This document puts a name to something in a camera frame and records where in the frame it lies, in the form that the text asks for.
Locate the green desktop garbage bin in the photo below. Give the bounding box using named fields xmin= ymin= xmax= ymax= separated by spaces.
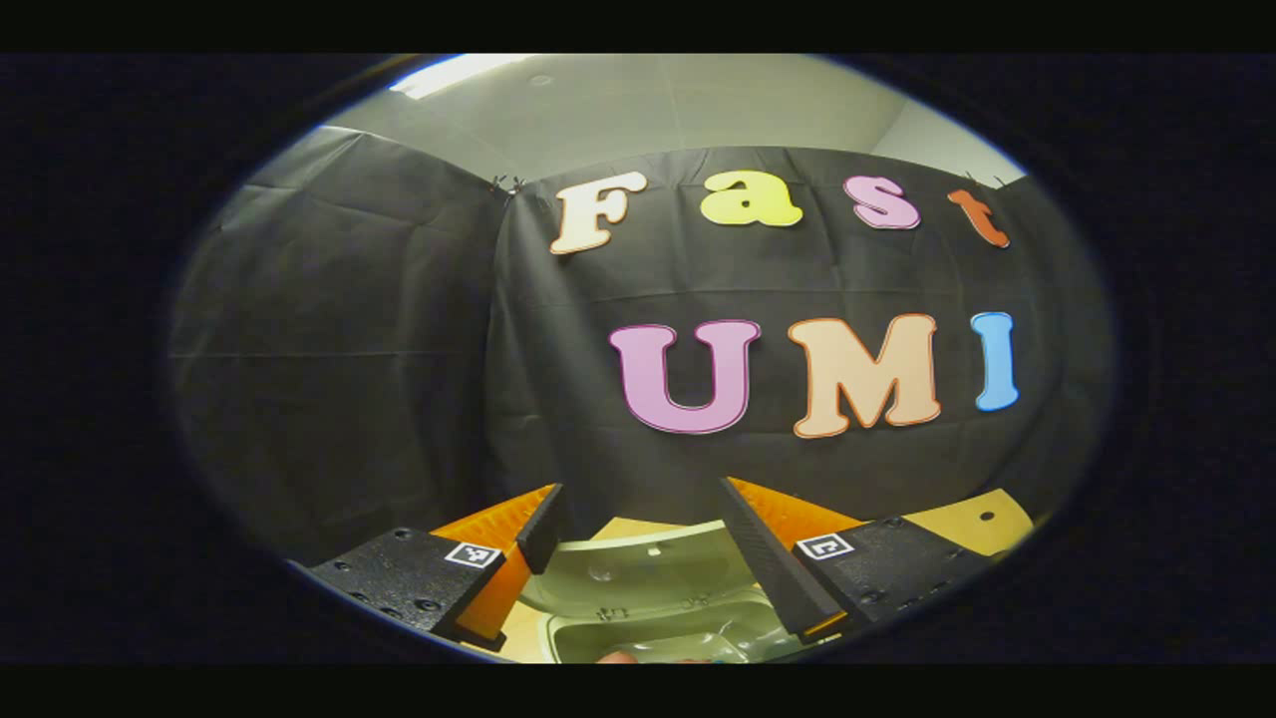
xmin=518 ymin=519 xmax=808 ymax=665

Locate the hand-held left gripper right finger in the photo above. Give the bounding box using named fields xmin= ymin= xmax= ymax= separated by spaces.
xmin=718 ymin=477 xmax=998 ymax=644

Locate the wooden desktop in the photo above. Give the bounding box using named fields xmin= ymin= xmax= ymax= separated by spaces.
xmin=488 ymin=489 xmax=1038 ymax=664

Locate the ceiling light panel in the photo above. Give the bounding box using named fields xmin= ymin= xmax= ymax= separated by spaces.
xmin=389 ymin=54 xmax=539 ymax=101

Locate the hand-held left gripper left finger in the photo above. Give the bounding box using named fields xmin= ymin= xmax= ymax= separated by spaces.
xmin=289 ymin=483 xmax=565 ymax=654

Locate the black backdrop cloth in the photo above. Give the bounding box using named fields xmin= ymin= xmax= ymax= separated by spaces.
xmin=167 ymin=125 xmax=1113 ymax=569

